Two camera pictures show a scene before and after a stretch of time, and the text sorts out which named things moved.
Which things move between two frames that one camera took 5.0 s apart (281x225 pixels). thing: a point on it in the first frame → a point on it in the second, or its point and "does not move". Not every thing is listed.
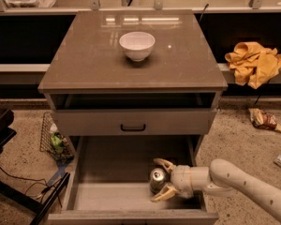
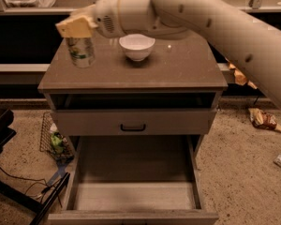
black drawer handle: [123, 129] does not move
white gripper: [182, 177] → [106, 16]
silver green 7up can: [157, 179] → [82, 52]
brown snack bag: [259, 118] does not move
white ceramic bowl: [137, 44] does not move
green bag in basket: [57, 142] does not move
